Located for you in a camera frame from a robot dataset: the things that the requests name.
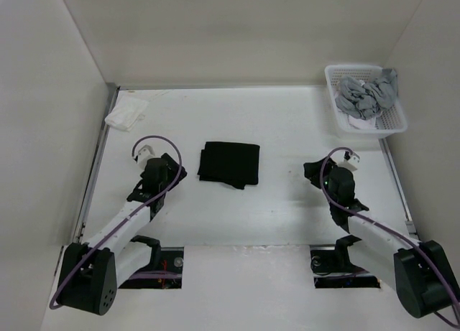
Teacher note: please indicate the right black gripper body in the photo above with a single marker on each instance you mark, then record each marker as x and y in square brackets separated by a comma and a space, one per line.
[328, 164]

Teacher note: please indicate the black tank top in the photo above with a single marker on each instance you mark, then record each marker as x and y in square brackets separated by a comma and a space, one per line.
[231, 163]

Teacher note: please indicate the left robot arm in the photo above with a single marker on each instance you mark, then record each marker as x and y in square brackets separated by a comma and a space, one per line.
[92, 272]

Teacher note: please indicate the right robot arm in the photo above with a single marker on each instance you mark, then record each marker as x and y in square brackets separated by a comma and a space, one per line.
[419, 272]

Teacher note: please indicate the folded white tank top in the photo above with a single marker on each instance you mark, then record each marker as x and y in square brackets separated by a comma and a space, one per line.
[126, 113]

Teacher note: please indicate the grey tank top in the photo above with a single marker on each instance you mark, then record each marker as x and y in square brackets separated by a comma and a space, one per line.
[367, 100]

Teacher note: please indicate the white garment in basket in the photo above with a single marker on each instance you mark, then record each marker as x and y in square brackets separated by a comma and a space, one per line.
[362, 124]

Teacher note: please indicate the white plastic basket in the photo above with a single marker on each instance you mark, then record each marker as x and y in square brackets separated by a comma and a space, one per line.
[391, 121]

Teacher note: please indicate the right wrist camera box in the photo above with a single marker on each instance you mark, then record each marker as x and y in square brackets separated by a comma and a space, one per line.
[350, 161]

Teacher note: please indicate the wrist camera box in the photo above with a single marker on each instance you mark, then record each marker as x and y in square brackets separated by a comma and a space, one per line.
[143, 155]
[350, 161]

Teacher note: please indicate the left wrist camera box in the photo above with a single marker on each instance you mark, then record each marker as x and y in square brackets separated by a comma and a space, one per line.
[143, 155]

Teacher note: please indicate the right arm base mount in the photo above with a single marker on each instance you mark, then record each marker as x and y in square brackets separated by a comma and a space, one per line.
[332, 268]

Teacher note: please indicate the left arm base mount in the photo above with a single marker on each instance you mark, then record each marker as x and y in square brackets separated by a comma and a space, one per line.
[164, 270]

